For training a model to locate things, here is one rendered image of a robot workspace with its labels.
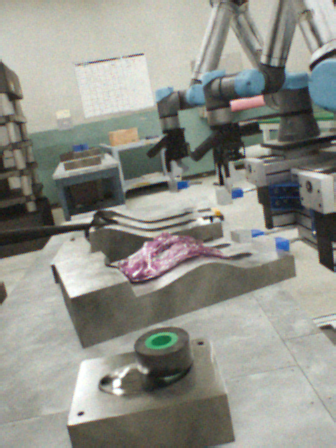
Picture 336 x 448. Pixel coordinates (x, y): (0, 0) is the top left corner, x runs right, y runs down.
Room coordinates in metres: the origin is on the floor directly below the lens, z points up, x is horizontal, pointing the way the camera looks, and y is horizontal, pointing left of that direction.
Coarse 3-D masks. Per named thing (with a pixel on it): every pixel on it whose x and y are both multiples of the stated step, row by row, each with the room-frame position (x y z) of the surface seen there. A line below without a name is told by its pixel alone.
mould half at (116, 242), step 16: (192, 208) 1.47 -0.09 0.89; (112, 224) 1.27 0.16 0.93; (128, 224) 1.32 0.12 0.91; (144, 224) 1.37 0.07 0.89; (160, 224) 1.36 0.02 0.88; (192, 224) 1.26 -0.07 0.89; (208, 224) 1.23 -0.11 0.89; (80, 240) 1.44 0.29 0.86; (96, 240) 1.23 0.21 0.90; (112, 240) 1.23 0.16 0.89; (128, 240) 1.23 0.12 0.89; (144, 240) 1.23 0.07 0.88; (64, 256) 1.28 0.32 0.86; (80, 256) 1.25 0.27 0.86; (112, 256) 1.23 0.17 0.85; (128, 256) 1.23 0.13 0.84
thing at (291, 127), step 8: (288, 112) 1.60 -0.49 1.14; (296, 112) 1.58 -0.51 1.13; (304, 112) 1.58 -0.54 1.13; (312, 112) 1.60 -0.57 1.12; (280, 120) 1.64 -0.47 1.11; (288, 120) 1.60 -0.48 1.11; (296, 120) 1.58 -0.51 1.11; (304, 120) 1.58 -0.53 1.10; (312, 120) 1.59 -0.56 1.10; (280, 128) 1.63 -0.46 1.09; (288, 128) 1.60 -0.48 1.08; (296, 128) 1.57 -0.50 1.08; (304, 128) 1.57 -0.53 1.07; (312, 128) 1.57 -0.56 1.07; (280, 136) 1.62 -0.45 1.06; (288, 136) 1.59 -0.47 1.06; (296, 136) 1.57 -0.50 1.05; (304, 136) 1.56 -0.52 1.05; (312, 136) 1.57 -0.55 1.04
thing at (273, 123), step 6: (318, 114) 4.94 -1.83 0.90; (324, 114) 4.77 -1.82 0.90; (330, 114) 4.61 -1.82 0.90; (264, 120) 5.82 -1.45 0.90; (270, 120) 5.57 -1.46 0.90; (276, 120) 5.40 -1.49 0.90; (318, 120) 4.56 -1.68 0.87; (324, 120) 4.46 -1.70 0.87; (330, 120) 4.37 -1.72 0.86; (264, 126) 5.76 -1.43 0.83; (270, 126) 5.61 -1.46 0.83; (276, 126) 5.46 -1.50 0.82; (324, 126) 4.50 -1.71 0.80; (330, 126) 4.41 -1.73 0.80; (264, 132) 5.82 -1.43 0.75; (264, 138) 5.84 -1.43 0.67; (270, 150) 5.82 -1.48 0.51
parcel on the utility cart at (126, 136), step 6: (114, 132) 7.08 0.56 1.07; (120, 132) 7.10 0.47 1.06; (126, 132) 7.12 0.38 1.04; (132, 132) 7.15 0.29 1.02; (114, 138) 7.07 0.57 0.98; (120, 138) 7.09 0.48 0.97; (126, 138) 7.12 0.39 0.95; (132, 138) 7.14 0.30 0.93; (138, 138) 7.17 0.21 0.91; (114, 144) 7.07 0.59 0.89; (120, 144) 7.09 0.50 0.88
